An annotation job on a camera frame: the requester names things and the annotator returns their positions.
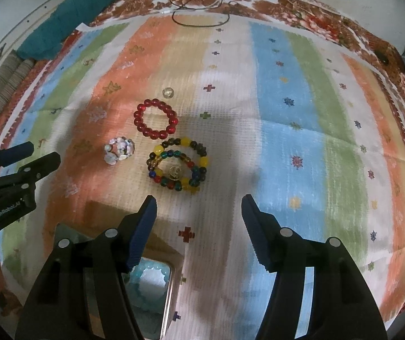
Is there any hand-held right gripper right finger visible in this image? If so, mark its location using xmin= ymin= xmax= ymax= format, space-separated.
xmin=241 ymin=194 xmax=389 ymax=340

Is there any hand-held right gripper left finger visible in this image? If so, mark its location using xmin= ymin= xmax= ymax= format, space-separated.
xmin=14 ymin=195 xmax=158 ymax=340

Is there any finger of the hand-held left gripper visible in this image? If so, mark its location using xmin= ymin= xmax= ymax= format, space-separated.
xmin=0 ymin=142 xmax=35 ymax=182
xmin=0 ymin=151 xmax=62 ymax=194

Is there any metal tin box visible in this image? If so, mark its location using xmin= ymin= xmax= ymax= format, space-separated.
xmin=54 ymin=223 xmax=177 ymax=340

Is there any light blue bead bracelet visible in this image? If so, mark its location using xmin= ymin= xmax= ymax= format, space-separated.
xmin=131 ymin=261 xmax=172 ymax=309

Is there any white shell bracelet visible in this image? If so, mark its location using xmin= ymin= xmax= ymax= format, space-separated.
xmin=104 ymin=137 xmax=134 ymax=164

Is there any multicolour bead bracelet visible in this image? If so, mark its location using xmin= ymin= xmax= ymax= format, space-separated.
xmin=147 ymin=136 xmax=210 ymax=195

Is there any red bead bracelet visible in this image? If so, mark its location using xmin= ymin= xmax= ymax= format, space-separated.
xmin=133 ymin=100 xmax=179 ymax=140

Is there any white bed headboard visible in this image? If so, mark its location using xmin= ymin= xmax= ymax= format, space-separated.
xmin=0 ymin=0 xmax=69 ymax=90

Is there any teal pillow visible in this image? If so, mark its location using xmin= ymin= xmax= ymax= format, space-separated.
xmin=15 ymin=0 xmax=136 ymax=61

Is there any striped pastel blanket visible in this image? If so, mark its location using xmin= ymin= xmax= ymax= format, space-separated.
xmin=0 ymin=16 xmax=405 ymax=326

